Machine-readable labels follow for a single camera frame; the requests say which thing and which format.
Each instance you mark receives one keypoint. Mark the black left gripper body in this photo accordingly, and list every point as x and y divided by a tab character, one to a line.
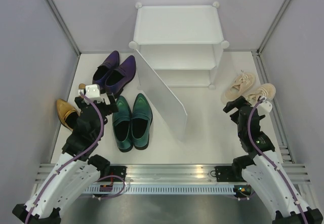
104	111

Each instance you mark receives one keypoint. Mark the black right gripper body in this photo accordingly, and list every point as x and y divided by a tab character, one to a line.
234	117

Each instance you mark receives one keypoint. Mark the green loafer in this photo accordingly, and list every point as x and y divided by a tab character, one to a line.
121	124
141	121

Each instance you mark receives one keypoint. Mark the white cabinet door panel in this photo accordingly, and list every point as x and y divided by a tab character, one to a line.
163	99

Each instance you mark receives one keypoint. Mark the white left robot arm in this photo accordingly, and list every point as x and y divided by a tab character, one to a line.
76	168

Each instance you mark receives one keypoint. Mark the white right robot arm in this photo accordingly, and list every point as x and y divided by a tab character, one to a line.
261	168

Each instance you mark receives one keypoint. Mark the gold pointed shoe front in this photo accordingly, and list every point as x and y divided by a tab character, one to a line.
67	114

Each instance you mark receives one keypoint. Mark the gold pointed shoe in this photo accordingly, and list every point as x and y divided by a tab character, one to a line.
67	114
81	86

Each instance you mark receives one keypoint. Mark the gold pointed shoe rear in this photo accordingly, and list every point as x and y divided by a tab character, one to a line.
81	86

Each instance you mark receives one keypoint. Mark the white plastic shoe cabinet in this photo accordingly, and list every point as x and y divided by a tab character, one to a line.
183	44

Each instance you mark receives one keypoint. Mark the beige sneaker rear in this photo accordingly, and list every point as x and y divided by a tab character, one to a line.
242	83

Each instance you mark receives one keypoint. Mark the beige sneaker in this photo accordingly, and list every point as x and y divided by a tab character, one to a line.
266	91
242	83

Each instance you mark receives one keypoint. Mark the purple loafer right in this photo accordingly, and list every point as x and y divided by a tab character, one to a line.
121	76

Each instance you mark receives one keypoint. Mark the purple loafer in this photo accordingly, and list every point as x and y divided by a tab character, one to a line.
105	69
121	76

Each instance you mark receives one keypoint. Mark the purple loafer left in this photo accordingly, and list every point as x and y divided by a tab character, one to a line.
105	69

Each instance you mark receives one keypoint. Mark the beige sneaker front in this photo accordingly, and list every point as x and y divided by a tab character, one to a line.
266	91

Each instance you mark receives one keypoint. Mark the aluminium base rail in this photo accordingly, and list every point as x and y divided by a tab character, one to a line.
168	174

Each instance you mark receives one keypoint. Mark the white slotted cable duct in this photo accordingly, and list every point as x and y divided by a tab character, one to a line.
164	190

